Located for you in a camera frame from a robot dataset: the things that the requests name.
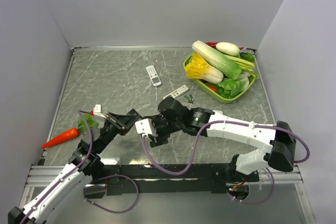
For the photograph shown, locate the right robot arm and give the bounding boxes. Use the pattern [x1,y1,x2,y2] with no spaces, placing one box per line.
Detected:
[147,97,296,181]

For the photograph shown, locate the small white button remote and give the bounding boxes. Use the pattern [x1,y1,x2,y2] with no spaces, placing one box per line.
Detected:
[163,85,189,99]

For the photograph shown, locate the green celery stalks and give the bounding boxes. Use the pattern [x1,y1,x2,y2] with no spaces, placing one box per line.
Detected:
[225,52,258,79]

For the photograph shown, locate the green lettuce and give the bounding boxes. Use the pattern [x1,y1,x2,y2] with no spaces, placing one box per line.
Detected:
[216,74,249,99]

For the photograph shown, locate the green plastic tray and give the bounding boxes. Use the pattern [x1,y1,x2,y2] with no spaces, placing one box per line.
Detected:
[183,53,258,103]

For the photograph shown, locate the green leaf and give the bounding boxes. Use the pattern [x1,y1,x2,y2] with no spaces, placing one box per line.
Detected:
[77,114,99,133]

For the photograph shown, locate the orange carrot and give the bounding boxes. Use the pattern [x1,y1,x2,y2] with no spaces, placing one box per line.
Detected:
[40,128,80,149]

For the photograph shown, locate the red chili pepper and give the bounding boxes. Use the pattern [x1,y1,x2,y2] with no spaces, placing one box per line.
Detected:
[206,42,218,47]

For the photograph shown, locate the green napa cabbage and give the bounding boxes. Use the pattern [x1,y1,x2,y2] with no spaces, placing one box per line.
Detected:
[192,40,242,80]

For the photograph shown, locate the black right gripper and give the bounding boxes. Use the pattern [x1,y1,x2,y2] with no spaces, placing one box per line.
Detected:
[150,114,184,147]

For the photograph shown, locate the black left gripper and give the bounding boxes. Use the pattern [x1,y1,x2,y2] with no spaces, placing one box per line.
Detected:
[96,111,139,153]

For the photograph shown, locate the white remote with screen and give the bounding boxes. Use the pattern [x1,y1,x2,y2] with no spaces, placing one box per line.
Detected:
[146,65,162,87]

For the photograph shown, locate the yellow napa cabbage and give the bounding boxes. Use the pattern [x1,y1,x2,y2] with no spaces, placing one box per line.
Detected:
[184,53,224,84]

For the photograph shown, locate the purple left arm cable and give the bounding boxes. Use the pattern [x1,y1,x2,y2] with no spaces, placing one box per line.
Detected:
[19,110,93,224]

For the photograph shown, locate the white radish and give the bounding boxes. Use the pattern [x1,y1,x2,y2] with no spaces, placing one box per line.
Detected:
[215,42,240,57]

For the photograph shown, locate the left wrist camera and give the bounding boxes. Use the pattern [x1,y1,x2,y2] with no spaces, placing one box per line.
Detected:
[90,104,105,118]

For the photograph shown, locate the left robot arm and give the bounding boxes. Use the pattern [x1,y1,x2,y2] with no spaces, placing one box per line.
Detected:
[7,109,141,223]

